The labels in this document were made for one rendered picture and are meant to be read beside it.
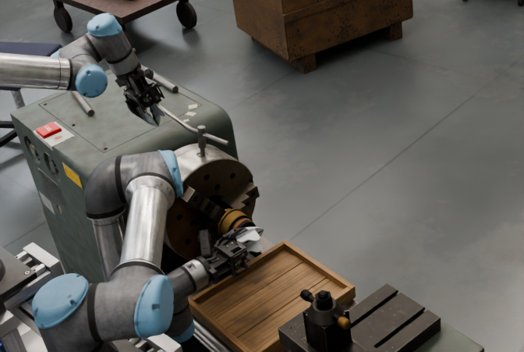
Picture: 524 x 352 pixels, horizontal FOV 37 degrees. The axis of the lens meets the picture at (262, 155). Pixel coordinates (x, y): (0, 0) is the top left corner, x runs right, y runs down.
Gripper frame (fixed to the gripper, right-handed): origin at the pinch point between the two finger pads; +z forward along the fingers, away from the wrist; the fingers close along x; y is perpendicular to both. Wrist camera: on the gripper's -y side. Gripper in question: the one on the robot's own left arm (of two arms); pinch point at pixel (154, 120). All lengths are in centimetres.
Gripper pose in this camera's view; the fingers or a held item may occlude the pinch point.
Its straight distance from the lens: 218.3
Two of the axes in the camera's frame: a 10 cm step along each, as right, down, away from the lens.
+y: 6.2, 3.5, -7.1
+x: 7.2, -6.2, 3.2
